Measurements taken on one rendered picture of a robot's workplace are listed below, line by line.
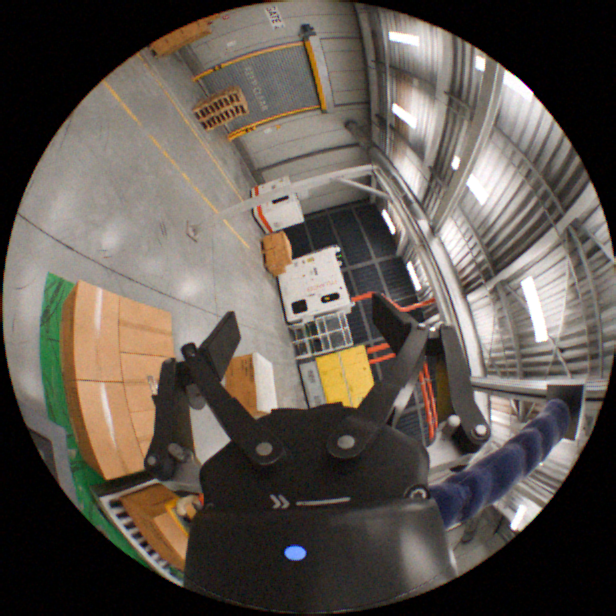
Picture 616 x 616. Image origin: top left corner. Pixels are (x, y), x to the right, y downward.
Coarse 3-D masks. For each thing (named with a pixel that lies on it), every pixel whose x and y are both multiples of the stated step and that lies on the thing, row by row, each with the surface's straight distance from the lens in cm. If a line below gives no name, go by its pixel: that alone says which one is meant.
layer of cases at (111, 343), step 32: (96, 288) 162; (64, 320) 187; (96, 320) 156; (128, 320) 171; (160, 320) 194; (64, 352) 180; (96, 352) 151; (128, 352) 165; (160, 352) 185; (96, 384) 148; (128, 384) 160; (96, 416) 146; (128, 416) 158; (96, 448) 147; (128, 448) 157
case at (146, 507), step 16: (128, 496) 151; (144, 496) 149; (160, 496) 147; (176, 496) 145; (128, 512) 159; (144, 512) 129; (160, 512) 127; (192, 512) 139; (144, 528) 153; (160, 528) 126; (176, 528) 133; (160, 544) 152; (176, 544) 135; (176, 560) 158
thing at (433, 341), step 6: (402, 312) 18; (408, 318) 17; (414, 324) 16; (432, 330) 16; (438, 330) 16; (432, 336) 15; (438, 336) 15; (432, 342) 15; (438, 342) 15; (426, 348) 15; (432, 348) 15; (438, 348) 15; (426, 354) 15; (432, 354) 16; (438, 354) 16
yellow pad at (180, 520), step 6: (168, 504) 100; (174, 504) 101; (168, 510) 101; (174, 510) 101; (174, 516) 102; (180, 516) 104; (186, 516) 106; (180, 522) 104; (186, 522) 106; (180, 528) 106; (186, 528) 107; (186, 534) 108
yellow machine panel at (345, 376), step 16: (352, 352) 782; (304, 368) 805; (320, 368) 790; (336, 368) 786; (352, 368) 782; (368, 368) 785; (304, 384) 809; (320, 384) 801; (336, 384) 789; (352, 384) 787; (368, 384) 789; (320, 400) 808; (336, 400) 797; (352, 400) 795
